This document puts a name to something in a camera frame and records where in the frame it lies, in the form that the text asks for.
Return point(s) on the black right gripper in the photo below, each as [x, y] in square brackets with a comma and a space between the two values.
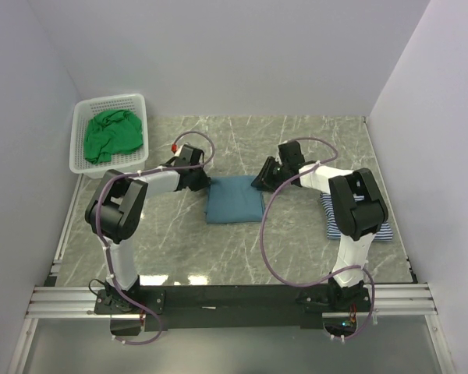
[264, 179]

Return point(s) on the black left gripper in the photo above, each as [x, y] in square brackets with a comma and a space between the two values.
[203, 182]

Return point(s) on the teal tank top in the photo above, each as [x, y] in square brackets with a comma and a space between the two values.
[233, 200]

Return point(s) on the green tank top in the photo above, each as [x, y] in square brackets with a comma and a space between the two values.
[112, 132]

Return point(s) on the blue white striped tank top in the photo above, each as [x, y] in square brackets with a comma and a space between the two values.
[332, 231]

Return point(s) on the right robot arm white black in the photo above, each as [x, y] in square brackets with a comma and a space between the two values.
[358, 206]

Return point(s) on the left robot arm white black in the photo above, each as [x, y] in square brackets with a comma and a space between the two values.
[114, 214]

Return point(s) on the white plastic laundry basket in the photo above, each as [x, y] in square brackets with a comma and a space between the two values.
[84, 111]

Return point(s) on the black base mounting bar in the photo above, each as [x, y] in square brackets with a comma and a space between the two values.
[222, 306]

